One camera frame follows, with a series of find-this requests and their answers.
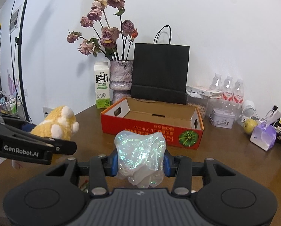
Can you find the yellow white plush toy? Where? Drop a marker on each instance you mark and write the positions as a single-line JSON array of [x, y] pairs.
[[60, 123]]

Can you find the black tripod light stand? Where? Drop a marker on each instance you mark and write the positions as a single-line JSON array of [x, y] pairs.
[[18, 41]]

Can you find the dried pink rose bouquet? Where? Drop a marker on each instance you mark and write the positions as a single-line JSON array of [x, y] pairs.
[[113, 42]]

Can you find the clear container with seeds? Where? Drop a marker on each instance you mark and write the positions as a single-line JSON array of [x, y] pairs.
[[197, 100]]

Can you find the white pink flat carton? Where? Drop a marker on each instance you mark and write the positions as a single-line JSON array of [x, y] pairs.
[[212, 93]]

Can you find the clear water bottle middle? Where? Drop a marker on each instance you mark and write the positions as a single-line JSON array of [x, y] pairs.
[[228, 91]]

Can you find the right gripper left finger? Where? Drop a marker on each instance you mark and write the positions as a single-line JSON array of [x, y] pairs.
[[100, 167]]

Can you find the purple white tissue pack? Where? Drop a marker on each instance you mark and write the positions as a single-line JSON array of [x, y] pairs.
[[264, 136]]

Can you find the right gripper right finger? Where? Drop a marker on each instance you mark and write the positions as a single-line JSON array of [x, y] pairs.
[[180, 168]]

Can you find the clear water bottle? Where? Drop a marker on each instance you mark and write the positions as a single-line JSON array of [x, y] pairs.
[[228, 91], [216, 83], [238, 96]]

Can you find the yellow green pear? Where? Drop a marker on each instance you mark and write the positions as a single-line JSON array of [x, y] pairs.
[[249, 125]]

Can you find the orange cardboard pumpkin box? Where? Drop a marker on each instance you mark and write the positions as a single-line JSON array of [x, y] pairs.
[[181, 125]]

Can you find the clear water bottle left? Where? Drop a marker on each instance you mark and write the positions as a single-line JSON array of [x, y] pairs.
[[216, 83]]

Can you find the black paper shopping bag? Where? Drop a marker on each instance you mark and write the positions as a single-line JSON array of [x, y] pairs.
[[160, 71]]

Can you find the iridescent white plastic bag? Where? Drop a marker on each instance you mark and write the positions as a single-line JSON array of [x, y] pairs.
[[140, 158]]

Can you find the purple textured vase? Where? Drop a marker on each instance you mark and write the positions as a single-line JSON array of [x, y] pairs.
[[120, 79]]

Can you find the white round camera device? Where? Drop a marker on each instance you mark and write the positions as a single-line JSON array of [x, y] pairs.
[[248, 110]]

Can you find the white green milk carton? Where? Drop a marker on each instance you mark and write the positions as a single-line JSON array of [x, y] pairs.
[[101, 82]]

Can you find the clear water bottle right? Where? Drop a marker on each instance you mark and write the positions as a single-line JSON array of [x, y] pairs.
[[238, 96]]

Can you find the white floral tin box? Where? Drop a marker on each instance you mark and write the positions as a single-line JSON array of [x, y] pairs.
[[222, 118]]

